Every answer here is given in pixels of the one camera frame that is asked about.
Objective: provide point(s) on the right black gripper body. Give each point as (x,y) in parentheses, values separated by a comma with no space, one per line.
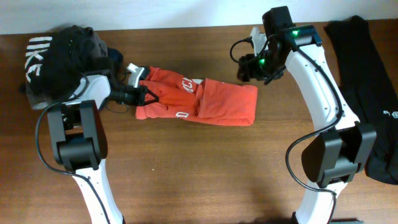
(256,66)

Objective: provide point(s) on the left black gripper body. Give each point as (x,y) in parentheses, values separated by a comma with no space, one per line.
(129,93)

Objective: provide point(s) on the red polo shirt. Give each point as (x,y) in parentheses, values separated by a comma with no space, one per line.
(209,102)

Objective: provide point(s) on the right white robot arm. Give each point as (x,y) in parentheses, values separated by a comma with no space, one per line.
(340,144)

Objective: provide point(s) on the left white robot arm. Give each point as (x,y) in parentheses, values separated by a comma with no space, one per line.
(78,138)

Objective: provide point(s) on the navy folded shirt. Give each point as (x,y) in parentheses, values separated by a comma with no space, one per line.
(115,55)

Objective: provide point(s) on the grey folded shirt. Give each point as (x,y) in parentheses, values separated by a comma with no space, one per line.
(99,43)

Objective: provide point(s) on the black garment at right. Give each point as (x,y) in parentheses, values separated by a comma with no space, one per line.
(369,92)

